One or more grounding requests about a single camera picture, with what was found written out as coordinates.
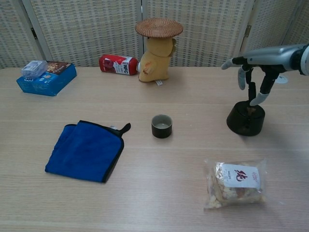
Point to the round woven rattan mat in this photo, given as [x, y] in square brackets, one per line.
[158, 27]

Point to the blue microfiber cloth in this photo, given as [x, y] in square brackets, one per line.
[84, 152]

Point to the dark ceramic cup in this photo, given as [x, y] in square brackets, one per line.
[161, 131]

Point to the black teapot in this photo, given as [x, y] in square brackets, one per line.
[243, 125]

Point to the small clear plastic box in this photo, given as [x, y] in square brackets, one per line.
[33, 68]

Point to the clear snack bag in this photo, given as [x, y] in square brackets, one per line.
[236, 191]

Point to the blue cookie box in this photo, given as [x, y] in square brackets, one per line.
[50, 84]

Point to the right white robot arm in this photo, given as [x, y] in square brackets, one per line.
[305, 60]

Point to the yellow plush toy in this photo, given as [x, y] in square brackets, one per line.
[154, 62]

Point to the woven folding screen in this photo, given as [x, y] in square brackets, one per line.
[84, 31]

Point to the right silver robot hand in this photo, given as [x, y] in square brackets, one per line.
[272, 56]

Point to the red juice bottle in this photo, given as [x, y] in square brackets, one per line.
[116, 65]

